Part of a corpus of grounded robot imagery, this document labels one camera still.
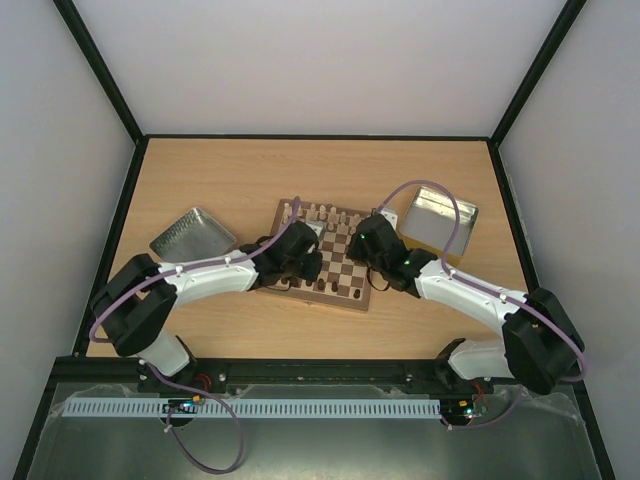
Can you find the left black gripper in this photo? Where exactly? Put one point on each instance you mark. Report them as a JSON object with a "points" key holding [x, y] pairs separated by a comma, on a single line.
{"points": [[313, 272]]}

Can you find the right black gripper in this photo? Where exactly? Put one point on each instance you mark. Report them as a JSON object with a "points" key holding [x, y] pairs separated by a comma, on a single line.
{"points": [[356, 248]]}

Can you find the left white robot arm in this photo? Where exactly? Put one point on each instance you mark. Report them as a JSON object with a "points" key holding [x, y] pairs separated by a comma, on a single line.
{"points": [[132, 308]]}

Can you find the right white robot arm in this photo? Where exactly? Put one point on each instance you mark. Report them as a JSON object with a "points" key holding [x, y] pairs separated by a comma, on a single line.
{"points": [[538, 345]]}

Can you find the wooden chess board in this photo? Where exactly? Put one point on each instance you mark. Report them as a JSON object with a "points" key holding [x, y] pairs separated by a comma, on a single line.
{"points": [[336, 266]]}

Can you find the white king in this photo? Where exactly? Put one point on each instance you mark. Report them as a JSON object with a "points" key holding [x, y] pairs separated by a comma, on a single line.
{"points": [[333, 216]]}

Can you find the gold tin box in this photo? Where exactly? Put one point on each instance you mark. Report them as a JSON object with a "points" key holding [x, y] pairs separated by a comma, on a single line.
{"points": [[429, 222]]}

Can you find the silver tin lid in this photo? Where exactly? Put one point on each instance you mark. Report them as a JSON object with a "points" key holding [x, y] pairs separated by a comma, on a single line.
{"points": [[195, 235]]}

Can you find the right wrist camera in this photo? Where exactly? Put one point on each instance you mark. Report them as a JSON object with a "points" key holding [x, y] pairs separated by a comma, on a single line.
{"points": [[391, 216]]}

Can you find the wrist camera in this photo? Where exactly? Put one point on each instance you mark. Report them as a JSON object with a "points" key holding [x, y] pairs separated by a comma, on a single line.
{"points": [[317, 226], [391, 216]]}

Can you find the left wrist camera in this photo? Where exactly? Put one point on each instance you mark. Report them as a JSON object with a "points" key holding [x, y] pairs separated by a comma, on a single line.
{"points": [[317, 226]]}

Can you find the black mounting rail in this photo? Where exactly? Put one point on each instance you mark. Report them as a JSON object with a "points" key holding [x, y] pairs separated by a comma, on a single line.
{"points": [[430, 377]]}

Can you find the light blue cable duct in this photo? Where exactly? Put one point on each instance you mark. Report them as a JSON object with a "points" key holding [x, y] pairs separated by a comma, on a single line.
{"points": [[254, 408]]}

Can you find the black enclosure frame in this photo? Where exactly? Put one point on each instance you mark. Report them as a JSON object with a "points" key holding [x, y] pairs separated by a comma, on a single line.
{"points": [[82, 36]]}

